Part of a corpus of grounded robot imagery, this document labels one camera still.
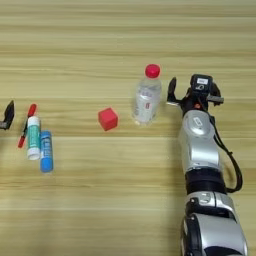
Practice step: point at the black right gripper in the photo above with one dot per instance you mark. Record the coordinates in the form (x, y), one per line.
(196, 103)

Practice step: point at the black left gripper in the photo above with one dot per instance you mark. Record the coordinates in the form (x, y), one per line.
(2, 125)

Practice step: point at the red marker pen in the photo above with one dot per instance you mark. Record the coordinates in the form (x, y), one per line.
(26, 125)

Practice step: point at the green and white glue stick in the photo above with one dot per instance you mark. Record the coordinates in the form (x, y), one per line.
(33, 138)

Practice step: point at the clear bottle with red cap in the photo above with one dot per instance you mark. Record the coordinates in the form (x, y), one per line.
(148, 100)

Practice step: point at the blue glue stick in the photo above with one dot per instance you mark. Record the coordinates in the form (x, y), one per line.
(46, 151)

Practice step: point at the red cube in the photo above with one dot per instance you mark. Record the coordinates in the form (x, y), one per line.
(108, 119)

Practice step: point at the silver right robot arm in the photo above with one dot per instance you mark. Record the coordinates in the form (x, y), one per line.
(203, 150)

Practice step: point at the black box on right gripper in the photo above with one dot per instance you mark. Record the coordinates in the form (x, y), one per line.
(201, 84)

